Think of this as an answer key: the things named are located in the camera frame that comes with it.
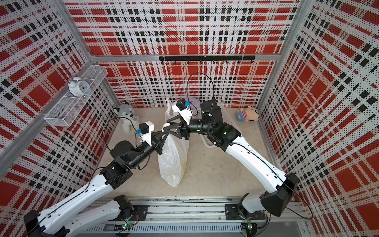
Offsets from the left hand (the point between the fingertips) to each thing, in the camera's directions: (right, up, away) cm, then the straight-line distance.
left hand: (171, 130), depth 64 cm
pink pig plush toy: (+50, +10, +44) cm, 67 cm away
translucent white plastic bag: (0, -14, +2) cm, 14 cm away
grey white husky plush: (-35, +11, +31) cm, 48 cm away
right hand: (0, +2, -6) cm, 7 cm away
